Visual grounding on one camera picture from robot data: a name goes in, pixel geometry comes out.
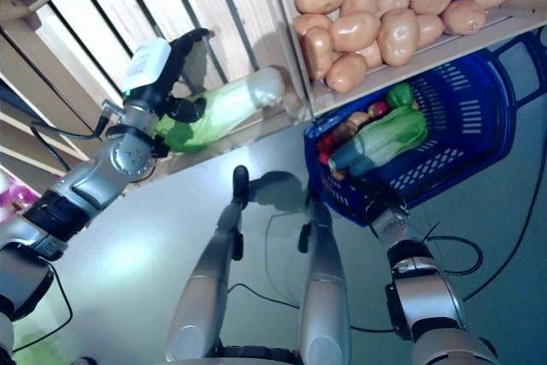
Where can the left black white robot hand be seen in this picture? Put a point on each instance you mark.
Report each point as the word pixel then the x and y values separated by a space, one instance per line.
pixel 147 66

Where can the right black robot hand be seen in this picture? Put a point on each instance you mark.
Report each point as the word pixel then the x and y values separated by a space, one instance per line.
pixel 380 204

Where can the green white napa cabbage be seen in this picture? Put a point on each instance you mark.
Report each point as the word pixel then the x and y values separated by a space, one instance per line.
pixel 231 100
pixel 384 138

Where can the blue plastic shopping basket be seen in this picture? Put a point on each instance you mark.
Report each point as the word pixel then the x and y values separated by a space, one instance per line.
pixel 504 125

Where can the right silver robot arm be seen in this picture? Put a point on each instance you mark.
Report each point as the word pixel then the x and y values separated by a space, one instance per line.
pixel 427 296

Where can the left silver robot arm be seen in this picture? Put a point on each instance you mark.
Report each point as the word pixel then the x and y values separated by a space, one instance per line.
pixel 85 185

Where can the red chili pepper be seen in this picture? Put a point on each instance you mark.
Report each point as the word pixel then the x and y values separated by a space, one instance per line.
pixel 327 145

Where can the right silver robot leg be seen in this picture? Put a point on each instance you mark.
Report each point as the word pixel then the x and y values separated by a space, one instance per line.
pixel 322 296

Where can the silver robot leg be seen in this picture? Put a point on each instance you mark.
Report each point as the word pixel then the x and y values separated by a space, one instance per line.
pixel 322 296
pixel 201 296

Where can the small green bell pepper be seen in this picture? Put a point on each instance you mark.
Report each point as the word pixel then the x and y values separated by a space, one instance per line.
pixel 401 95

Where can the wooden slat crate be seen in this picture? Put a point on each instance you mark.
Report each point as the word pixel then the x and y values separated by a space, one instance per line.
pixel 260 10
pixel 427 68

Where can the left black robot foot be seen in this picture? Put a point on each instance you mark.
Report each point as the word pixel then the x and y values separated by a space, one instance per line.
pixel 240 179

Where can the black robot pelvis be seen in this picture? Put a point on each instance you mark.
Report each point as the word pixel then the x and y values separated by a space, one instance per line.
pixel 256 356

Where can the left silver robot leg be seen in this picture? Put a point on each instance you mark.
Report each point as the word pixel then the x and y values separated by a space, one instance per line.
pixel 201 296

